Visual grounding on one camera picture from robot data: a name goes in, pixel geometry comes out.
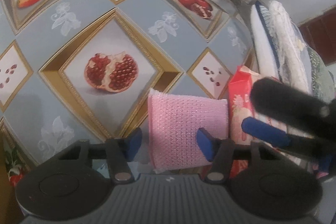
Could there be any pink knitted cloth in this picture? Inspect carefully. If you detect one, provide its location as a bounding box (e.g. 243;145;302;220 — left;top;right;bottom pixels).
147;89;229;172

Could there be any green floral pillow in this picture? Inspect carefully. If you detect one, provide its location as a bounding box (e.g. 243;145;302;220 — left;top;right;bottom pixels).
307;47;335;103

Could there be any orange wet wipes pack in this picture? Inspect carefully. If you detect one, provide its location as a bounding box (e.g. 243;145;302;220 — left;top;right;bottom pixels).
227;65;279;180

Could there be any brown wooden door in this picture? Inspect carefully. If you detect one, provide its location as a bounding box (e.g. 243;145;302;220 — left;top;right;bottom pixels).
299;7;336;65

